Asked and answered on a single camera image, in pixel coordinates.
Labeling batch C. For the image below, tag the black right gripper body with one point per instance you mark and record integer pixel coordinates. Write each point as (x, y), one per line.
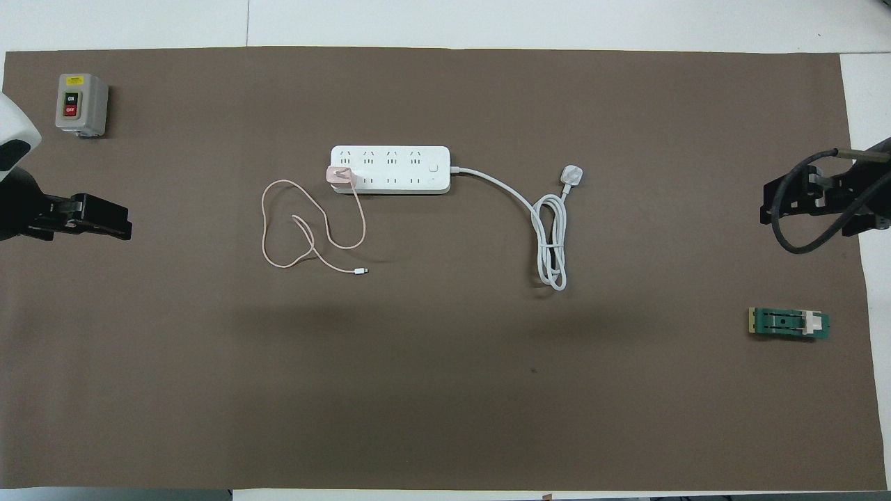
(835, 191)

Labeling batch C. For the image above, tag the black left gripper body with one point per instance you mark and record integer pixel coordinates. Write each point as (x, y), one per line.
(17, 209)

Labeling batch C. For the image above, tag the pink charger adapter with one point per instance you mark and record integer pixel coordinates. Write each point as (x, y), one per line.
(341, 175)

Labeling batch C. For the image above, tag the white power strip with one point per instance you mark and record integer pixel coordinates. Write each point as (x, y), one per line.
(404, 170)

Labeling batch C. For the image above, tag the brown table mat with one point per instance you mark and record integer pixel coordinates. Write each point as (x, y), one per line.
(487, 417)

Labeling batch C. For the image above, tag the grey on-off switch box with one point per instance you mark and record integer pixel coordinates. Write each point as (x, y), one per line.
(80, 104)

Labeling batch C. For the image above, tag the green knife switch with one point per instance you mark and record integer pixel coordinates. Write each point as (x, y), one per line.
(786, 323)

